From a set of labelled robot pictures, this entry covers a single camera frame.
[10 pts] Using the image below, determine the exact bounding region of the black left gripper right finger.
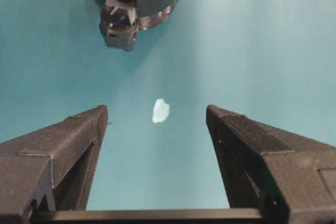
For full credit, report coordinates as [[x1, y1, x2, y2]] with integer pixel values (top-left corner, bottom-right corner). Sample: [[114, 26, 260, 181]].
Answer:
[[206, 105, 335, 223]]

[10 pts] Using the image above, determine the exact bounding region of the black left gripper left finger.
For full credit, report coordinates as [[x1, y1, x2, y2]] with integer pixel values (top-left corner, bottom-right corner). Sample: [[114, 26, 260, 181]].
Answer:
[[1, 105, 108, 223]]

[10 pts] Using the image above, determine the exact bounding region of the small white paper scrap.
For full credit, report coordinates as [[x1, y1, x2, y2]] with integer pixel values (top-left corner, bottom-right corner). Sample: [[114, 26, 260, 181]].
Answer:
[[152, 98, 170, 123]]

